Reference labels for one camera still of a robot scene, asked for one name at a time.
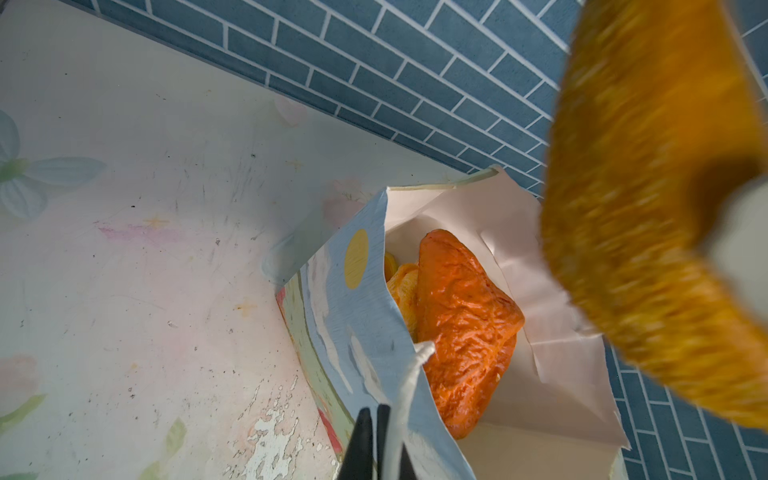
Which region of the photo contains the yellow shell bun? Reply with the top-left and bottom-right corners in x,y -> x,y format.
384,252 -> 399,282

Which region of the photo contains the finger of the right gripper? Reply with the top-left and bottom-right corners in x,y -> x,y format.
705,176 -> 767,327

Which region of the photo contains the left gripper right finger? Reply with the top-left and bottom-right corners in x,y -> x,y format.
376,403 -> 419,480

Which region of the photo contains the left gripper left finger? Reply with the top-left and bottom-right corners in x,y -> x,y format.
337,407 -> 374,480

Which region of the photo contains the glazed brown pastry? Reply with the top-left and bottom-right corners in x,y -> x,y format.
416,229 -> 525,440

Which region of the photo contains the striped oval bread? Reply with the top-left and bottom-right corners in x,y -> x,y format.
387,263 -> 419,341

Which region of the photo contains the round orange bread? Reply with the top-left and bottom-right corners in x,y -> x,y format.
541,1 -> 767,430

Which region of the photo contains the paper gift bag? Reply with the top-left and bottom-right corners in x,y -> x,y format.
264,169 -> 628,479

